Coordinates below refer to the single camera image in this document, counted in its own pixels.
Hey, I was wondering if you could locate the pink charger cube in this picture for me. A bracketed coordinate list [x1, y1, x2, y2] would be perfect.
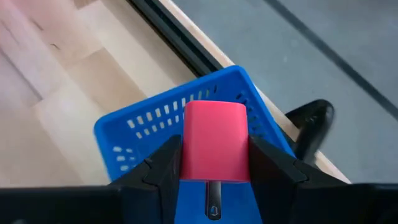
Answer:
[180, 100, 251, 221]

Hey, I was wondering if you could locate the blue perforated plastic basket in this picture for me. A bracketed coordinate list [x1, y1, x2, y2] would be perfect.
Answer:
[93, 65, 297, 224]

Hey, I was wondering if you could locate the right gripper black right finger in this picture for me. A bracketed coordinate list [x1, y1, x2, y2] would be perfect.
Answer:
[248, 134, 346, 224]

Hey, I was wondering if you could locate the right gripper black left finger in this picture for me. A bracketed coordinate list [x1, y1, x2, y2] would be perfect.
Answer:
[108, 134, 183, 224]

